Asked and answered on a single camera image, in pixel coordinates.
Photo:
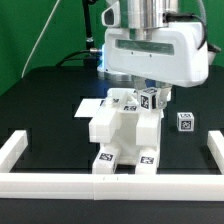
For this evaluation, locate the white chair nut cube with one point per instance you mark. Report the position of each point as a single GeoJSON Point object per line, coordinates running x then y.
{"type": "Point", "coordinates": [147, 98]}
{"type": "Point", "coordinates": [185, 121]}

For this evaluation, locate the white left fence bar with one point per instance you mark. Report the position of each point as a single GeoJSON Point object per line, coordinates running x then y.
{"type": "Point", "coordinates": [12, 150]}

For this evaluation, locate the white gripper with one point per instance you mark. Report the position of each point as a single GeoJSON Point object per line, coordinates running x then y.
{"type": "Point", "coordinates": [151, 39]}

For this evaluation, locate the white right fence bar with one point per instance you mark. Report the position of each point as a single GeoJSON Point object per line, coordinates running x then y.
{"type": "Point", "coordinates": [215, 143]}

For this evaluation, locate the white chair seat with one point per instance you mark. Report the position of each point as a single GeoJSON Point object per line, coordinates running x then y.
{"type": "Point", "coordinates": [138, 129]}

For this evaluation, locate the white chair back frame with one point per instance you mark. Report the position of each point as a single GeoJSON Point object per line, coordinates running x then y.
{"type": "Point", "coordinates": [106, 121]}

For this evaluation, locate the black camera pole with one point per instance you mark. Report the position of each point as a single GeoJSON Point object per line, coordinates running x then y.
{"type": "Point", "coordinates": [88, 30]}

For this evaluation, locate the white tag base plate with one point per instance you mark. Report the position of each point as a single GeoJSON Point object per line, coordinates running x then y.
{"type": "Point", "coordinates": [88, 107]}

